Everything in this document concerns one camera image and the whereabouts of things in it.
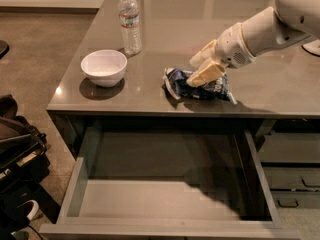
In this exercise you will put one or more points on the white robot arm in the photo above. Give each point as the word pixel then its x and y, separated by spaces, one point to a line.
pixel 286 23

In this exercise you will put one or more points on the clear plastic water bottle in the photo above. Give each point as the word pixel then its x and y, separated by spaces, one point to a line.
pixel 130 26

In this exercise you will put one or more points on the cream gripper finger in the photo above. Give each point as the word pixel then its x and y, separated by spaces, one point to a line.
pixel 206 52
pixel 206 72

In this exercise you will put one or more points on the dark closed lower drawers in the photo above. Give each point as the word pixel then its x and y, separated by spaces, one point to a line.
pixel 291 162

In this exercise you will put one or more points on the white bowl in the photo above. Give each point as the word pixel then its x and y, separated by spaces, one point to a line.
pixel 105 68

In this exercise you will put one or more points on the black bag on floor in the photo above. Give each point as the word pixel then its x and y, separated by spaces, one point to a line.
pixel 23 165

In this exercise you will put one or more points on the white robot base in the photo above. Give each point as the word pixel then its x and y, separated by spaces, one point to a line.
pixel 312 47

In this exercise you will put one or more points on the open grey drawer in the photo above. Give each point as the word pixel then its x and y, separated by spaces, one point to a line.
pixel 171 181

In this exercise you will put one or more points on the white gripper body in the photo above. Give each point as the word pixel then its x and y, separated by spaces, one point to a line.
pixel 231 48

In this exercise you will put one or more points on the blue chip bag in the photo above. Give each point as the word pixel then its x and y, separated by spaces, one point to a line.
pixel 175 81

